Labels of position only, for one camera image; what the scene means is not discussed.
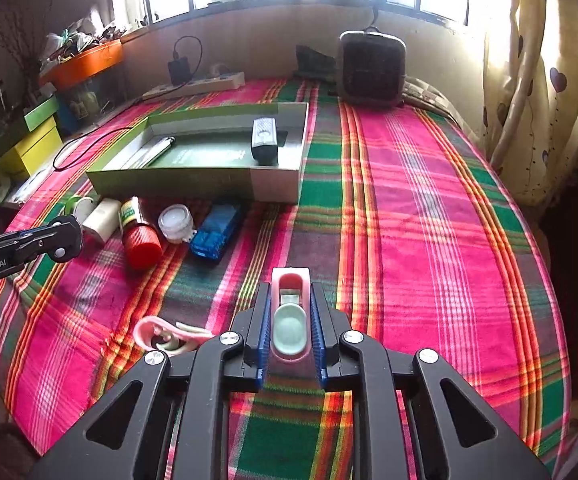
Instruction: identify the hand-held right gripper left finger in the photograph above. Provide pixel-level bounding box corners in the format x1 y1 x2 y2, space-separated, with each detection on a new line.
31 285 274 480

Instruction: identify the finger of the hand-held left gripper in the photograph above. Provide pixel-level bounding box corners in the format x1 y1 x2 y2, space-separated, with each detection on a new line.
0 214 84 263

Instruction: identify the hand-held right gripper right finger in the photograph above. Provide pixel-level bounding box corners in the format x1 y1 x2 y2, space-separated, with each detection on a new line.
311 285 552 480

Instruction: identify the green and white spool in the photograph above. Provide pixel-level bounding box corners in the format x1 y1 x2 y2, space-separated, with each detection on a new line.
64 195 94 221

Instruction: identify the white USB charger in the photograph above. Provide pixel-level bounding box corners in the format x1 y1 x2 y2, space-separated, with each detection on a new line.
83 198 122 243

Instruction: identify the pink plastic clipper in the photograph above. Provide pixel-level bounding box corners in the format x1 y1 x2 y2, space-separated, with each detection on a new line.
267 266 315 363
134 316 217 358

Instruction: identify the black and white round gadget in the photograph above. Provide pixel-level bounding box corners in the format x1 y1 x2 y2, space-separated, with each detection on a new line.
158 205 197 245

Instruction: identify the blue toy vehicle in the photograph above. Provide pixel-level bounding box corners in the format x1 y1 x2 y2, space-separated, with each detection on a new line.
190 203 244 261

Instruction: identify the green cardboard box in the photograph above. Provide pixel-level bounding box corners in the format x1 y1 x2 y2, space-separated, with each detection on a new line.
86 101 311 205

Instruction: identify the red-capped bottle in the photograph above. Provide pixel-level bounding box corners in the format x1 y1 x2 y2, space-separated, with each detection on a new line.
119 197 164 271

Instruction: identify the yellow box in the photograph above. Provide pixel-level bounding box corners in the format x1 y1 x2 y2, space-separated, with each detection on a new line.
0 121 64 181

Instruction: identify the small green box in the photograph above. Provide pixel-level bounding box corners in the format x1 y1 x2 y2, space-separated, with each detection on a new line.
23 96 60 132

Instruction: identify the pink plaid blanket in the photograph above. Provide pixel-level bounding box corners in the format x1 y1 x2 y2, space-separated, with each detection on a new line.
0 77 570 480

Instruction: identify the orange plastic bin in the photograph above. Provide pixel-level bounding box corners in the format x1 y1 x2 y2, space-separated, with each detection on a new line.
39 39 124 87

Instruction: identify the black and silver gadget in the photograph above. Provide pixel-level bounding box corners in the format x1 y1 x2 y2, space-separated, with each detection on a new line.
250 117 279 166

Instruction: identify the black plug-in charger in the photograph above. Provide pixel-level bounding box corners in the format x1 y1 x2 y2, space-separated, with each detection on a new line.
168 57 193 84

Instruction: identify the heap of plastic bags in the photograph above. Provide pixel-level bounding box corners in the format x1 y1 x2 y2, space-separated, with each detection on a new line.
44 17 120 57

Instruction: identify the white power strip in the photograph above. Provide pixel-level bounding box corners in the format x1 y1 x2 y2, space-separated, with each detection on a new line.
142 72 246 102

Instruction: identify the patterned pillow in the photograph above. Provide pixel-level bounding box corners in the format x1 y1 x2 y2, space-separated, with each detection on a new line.
401 76 457 116

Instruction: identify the grey space heater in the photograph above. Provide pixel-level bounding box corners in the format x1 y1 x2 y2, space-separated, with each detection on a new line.
338 30 408 107

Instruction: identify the cream patterned curtain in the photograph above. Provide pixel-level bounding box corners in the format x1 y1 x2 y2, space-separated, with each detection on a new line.
482 0 578 208

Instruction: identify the black cable with plug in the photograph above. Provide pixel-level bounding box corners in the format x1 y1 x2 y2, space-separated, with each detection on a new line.
53 127 134 171

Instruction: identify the black charger cable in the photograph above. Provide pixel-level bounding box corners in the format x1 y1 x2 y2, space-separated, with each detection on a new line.
171 36 204 86

